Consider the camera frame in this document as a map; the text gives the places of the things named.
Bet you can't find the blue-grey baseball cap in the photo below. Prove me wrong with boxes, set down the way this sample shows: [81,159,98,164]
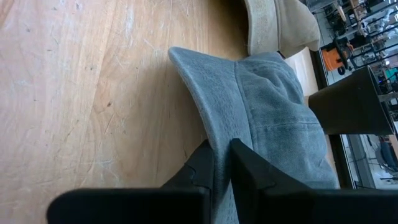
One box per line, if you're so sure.
[167,46,340,224]

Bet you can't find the orange machine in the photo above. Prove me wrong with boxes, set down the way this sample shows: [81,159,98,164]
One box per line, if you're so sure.
[321,39,354,76]

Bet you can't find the cluttered workshop shelving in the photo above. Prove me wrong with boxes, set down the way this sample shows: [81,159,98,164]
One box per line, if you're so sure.
[304,0,398,94]

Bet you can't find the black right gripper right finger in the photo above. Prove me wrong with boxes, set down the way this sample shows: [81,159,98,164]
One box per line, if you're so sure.
[229,138,398,224]

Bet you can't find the tan baseball cap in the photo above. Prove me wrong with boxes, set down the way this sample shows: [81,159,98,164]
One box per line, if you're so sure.
[243,0,321,59]

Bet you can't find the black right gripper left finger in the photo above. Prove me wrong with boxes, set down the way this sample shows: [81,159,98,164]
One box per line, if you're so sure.
[46,139,216,224]

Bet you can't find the black aluminium table frame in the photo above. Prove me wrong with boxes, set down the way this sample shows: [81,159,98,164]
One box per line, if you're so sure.
[310,48,357,190]

